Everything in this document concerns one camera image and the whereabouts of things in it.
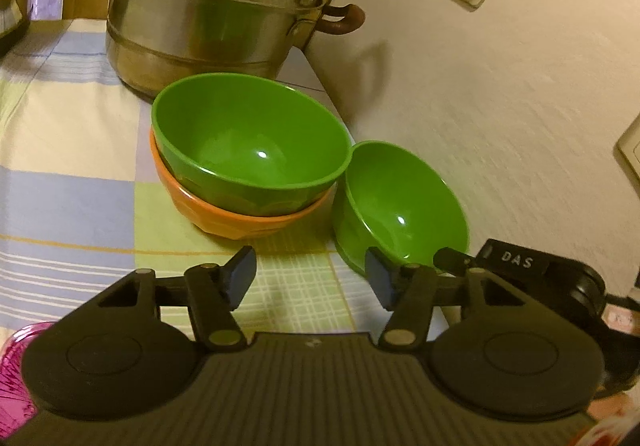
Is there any small green plastic bowl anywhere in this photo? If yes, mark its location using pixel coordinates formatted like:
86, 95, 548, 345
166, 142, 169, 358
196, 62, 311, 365
331, 140, 471, 278

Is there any orange plastic bowl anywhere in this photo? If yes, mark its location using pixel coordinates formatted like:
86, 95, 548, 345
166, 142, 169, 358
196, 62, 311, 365
149, 129, 334, 241

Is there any stainless steel steamer pot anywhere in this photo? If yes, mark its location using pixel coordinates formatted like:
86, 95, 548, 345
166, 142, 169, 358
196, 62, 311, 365
91, 0, 394, 100

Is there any person's red white clothing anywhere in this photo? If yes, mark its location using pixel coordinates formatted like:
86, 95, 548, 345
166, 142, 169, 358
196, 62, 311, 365
567, 425, 640, 446

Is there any checkered tablecloth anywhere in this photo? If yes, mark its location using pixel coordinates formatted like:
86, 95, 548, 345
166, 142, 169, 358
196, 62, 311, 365
0, 18, 451, 342

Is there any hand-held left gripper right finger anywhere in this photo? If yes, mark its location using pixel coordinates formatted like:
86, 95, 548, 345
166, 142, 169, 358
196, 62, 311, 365
365, 246, 534, 353

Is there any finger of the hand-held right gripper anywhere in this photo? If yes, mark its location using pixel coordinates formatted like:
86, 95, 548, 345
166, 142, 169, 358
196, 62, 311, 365
433, 247, 482, 275

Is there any person's right hand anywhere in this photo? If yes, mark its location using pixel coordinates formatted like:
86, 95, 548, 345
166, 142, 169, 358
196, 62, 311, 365
591, 388, 640, 428

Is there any large pink floral glass plate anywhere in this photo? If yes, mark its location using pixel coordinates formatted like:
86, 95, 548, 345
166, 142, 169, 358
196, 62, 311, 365
0, 321, 58, 432

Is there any beige wall data socket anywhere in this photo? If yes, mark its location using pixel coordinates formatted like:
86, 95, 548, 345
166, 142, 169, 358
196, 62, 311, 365
616, 113, 640, 193

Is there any large green plastic bowl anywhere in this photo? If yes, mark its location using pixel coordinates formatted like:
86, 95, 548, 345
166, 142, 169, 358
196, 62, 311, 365
151, 74, 351, 218

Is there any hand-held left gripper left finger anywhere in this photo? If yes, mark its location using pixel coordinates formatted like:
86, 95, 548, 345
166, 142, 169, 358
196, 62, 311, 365
97, 246, 259, 353

